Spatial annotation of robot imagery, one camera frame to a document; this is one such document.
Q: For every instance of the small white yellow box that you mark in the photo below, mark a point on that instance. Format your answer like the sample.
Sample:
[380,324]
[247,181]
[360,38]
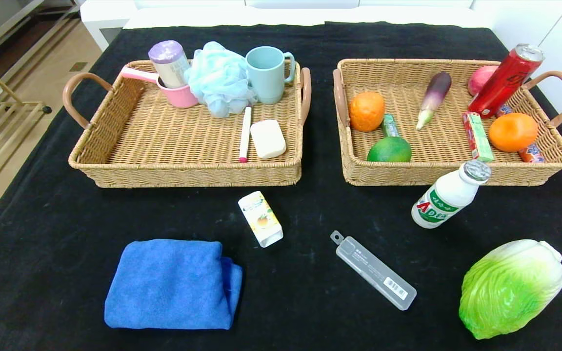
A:
[260,219]

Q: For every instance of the blue towel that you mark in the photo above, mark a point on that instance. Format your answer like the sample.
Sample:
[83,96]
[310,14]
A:
[169,285]

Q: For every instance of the white AD milk bottle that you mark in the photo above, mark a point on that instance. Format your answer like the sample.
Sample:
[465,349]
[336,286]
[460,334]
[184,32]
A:
[444,197]

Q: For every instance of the green white cabbage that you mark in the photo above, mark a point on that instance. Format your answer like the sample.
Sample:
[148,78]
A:
[505,292]

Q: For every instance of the white soap bar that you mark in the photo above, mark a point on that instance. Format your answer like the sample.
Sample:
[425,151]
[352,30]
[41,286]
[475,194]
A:
[268,139]

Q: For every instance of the black table cloth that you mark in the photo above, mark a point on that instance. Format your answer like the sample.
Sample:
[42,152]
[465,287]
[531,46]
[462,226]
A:
[310,214]

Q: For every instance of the white pink marker pen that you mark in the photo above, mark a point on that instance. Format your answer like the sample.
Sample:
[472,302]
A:
[245,134]

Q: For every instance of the teal plastic mug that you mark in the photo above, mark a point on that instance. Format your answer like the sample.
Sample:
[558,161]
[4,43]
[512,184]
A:
[266,78]

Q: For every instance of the bumpy orange fruit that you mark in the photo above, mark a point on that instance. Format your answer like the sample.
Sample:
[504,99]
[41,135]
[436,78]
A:
[366,112]

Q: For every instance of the green round fruit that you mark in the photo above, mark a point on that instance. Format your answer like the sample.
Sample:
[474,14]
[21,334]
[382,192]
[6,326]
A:
[389,150]

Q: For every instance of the light blue bath loofah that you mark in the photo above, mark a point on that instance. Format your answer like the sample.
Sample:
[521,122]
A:
[220,78]

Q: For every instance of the small green gum pack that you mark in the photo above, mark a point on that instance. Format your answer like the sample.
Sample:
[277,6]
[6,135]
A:
[389,126]

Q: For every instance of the pink plastic scoop cup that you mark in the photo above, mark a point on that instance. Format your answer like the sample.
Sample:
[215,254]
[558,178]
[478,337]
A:
[181,97]

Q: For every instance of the clear plastic toothbrush case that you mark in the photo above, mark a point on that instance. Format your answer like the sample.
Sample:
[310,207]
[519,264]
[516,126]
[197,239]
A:
[373,273]

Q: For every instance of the purple lidded cylinder container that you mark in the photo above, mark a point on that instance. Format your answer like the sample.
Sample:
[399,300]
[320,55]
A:
[169,61]

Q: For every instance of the purple eggplant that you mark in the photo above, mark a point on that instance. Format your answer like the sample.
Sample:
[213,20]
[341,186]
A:
[436,92]

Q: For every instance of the red green candy box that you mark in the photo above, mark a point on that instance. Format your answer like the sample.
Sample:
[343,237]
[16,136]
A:
[478,139]

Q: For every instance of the pink peach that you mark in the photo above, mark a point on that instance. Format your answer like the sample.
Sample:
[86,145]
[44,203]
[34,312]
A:
[480,80]

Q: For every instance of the brown floor plate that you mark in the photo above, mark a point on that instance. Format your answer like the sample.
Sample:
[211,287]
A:
[78,67]

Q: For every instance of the smooth orange fruit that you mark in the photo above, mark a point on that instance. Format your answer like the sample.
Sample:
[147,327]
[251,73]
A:
[512,132]

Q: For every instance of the red soda can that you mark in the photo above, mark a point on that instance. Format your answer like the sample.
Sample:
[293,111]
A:
[503,83]

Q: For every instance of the gold metal wheeled rack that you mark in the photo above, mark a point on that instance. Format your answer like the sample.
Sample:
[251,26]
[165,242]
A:
[22,103]

